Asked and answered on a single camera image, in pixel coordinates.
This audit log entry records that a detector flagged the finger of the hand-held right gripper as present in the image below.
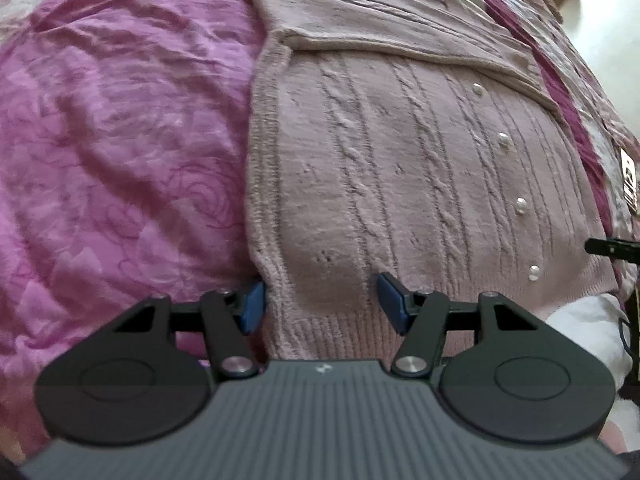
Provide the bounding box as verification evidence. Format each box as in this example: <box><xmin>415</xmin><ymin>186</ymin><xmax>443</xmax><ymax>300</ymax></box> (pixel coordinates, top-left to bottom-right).
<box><xmin>584</xmin><ymin>237</ymin><xmax>623</xmax><ymax>259</ymax></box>

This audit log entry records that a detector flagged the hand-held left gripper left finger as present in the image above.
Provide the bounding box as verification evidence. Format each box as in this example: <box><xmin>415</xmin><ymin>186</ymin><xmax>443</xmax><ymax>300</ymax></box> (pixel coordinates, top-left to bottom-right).
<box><xmin>112</xmin><ymin>280</ymin><xmax>261</xmax><ymax>380</ymax></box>

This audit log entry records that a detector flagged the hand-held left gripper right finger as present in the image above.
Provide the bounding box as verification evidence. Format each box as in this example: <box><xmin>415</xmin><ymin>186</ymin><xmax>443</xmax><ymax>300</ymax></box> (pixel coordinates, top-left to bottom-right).
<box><xmin>377</xmin><ymin>272</ymin><xmax>542</xmax><ymax>379</ymax></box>

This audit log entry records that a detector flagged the pink cable-knit cardigan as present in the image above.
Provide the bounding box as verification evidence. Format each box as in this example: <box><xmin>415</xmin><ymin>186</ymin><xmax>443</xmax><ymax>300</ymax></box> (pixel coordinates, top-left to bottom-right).
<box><xmin>242</xmin><ymin>0</ymin><xmax>618</xmax><ymax>361</ymax></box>

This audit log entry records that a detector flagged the white cloth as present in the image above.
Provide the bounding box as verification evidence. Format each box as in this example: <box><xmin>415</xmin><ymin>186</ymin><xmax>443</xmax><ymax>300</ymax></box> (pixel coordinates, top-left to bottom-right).
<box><xmin>542</xmin><ymin>292</ymin><xmax>633</xmax><ymax>391</ymax></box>

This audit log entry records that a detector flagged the purple floral bedspread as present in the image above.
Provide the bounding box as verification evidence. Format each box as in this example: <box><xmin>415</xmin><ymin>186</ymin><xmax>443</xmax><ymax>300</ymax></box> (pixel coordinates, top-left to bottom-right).
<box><xmin>0</xmin><ymin>0</ymin><xmax>640</xmax><ymax>461</ymax></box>

